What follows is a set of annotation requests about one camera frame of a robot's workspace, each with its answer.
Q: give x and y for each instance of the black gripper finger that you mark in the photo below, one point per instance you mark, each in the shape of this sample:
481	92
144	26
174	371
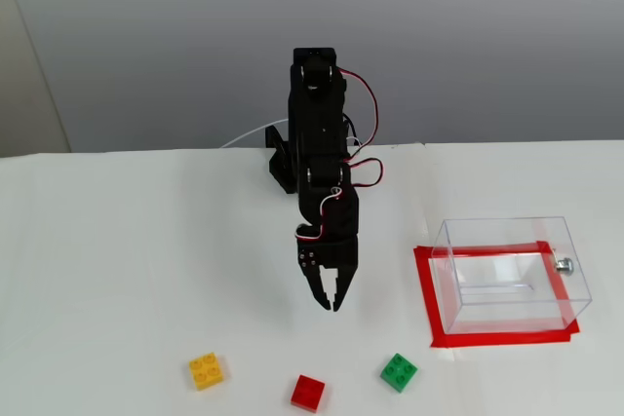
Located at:
347	260
309	265

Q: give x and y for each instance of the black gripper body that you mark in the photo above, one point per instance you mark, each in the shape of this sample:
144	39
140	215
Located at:
336	252

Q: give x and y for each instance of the red lego brick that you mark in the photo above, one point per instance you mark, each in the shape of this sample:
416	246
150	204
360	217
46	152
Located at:
308	391

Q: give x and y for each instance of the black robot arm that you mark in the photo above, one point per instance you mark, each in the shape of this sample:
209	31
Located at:
312	133

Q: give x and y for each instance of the green lego brick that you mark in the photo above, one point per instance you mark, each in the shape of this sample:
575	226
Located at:
399	372

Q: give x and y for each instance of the yellow lego brick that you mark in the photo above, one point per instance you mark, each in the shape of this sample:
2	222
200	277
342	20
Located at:
209	371

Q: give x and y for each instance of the transparent plastic box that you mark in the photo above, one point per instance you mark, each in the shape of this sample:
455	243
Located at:
512	265

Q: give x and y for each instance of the silver metal box lock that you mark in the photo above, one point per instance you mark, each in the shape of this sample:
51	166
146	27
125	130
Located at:
565	265

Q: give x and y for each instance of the black table clamp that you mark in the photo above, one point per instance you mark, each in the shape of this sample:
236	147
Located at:
274	138

